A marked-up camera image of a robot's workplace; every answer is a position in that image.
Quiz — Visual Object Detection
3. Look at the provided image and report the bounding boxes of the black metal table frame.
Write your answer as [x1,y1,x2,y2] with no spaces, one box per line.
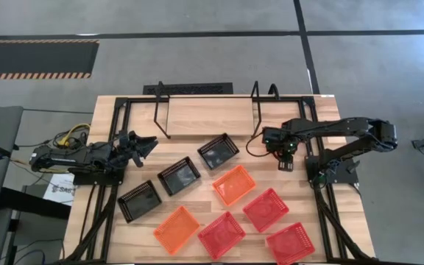
[59,95,377,265]

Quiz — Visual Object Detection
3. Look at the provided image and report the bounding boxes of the black support beam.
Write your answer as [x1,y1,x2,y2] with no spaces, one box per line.
[0,186,72,222]

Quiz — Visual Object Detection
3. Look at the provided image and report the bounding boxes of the yellow cable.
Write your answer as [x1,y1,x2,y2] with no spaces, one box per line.
[57,123,91,148]

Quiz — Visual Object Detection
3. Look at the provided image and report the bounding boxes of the orange plastic mesh basket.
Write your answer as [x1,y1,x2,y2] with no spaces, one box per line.
[152,205,201,256]
[211,163,257,207]

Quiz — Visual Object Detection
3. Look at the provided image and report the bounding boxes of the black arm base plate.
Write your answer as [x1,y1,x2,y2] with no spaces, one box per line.
[305,154,360,185]
[72,156,127,186]

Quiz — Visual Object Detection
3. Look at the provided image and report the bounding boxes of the white printed paper sheet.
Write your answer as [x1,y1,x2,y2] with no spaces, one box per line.
[43,172,77,207]

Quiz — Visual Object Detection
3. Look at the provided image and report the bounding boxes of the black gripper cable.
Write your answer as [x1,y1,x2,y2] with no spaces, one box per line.
[245,132,272,158]

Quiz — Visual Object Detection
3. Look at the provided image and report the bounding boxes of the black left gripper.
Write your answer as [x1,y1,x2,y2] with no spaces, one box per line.
[113,129,159,169]

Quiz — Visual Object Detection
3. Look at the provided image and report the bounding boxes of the red plastic mesh basket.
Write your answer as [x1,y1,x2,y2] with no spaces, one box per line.
[265,222,317,265]
[197,211,247,261]
[242,187,290,233]

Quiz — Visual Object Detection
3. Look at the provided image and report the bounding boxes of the black plastic mesh basket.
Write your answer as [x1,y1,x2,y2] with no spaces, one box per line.
[197,132,241,171]
[116,179,163,225]
[157,155,202,197]

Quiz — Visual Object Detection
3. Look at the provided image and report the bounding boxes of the wooden shelf with black frame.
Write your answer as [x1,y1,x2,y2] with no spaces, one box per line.
[152,79,281,141]

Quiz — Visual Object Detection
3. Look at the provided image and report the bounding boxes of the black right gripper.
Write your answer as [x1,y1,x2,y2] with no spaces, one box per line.
[261,124,300,173]

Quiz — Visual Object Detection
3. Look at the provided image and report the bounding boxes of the black mat with striped edges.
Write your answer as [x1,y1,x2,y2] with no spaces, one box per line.
[0,38,100,80]

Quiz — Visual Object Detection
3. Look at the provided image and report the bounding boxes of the black cable bundle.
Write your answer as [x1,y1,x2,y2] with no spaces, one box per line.
[66,132,90,152]

